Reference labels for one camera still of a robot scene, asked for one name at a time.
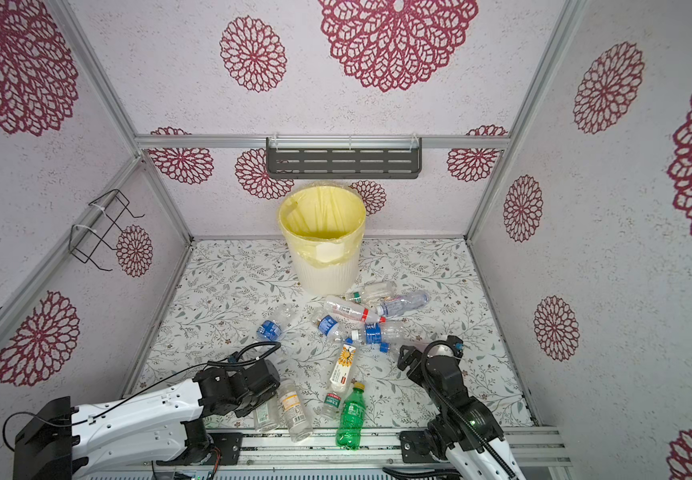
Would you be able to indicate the green plastic soda bottle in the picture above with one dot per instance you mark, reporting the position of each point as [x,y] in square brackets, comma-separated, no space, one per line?
[353,414]

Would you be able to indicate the cream ribbed waste bin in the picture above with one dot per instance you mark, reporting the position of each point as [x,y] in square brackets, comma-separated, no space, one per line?
[328,273]

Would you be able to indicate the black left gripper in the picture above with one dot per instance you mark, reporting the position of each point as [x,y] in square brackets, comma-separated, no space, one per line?
[266,396]

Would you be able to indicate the black wire wall rack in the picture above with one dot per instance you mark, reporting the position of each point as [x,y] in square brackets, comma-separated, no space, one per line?
[88,236]

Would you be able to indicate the white sunflower-label bottle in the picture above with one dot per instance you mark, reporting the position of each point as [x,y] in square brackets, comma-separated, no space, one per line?
[339,378]

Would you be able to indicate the clear white-label bottle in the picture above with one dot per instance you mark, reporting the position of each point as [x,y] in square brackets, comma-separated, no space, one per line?
[267,416]

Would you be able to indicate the clear purple-label water bottle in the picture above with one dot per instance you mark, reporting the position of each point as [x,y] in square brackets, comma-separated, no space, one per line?
[401,304]

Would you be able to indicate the clear green-cap bottle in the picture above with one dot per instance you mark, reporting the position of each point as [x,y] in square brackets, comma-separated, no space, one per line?
[373,292]

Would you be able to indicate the Pocari Sweat blue-label bottle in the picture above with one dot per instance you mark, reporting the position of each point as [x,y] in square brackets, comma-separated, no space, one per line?
[278,322]

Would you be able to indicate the clear orange-label bottle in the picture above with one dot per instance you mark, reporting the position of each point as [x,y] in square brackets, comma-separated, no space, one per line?
[293,411]

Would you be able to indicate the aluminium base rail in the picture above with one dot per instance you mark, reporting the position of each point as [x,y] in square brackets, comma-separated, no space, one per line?
[531,446]

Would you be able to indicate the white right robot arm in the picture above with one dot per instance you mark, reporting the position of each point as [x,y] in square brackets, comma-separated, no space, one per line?
[464,432]

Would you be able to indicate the white red-cap bottle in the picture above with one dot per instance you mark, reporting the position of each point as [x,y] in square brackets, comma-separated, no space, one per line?
[348,310]

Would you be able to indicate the yellow plastic bin liner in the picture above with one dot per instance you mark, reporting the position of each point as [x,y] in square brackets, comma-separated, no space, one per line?
[323,223]

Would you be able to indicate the grey metal wall shelf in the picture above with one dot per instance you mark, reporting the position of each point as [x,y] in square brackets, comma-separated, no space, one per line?
[344,159]

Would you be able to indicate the small green-label clear bottle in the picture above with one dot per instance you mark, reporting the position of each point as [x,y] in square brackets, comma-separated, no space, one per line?
[331,405]

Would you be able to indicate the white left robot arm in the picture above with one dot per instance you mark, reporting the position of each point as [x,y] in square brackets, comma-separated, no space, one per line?
[166,426]

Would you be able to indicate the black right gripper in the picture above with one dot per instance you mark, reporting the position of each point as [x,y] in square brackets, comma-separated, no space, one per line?
[410,358]

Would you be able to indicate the crumpled blue-label water bottle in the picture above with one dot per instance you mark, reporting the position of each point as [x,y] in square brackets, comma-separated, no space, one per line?
[337,329]

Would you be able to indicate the clear bottle blue cap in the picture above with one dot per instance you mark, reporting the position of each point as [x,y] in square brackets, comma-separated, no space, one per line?
[391,349]

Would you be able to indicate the clear blue-label blue-cap bottle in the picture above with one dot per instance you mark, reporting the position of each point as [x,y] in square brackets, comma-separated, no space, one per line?
[390,332]

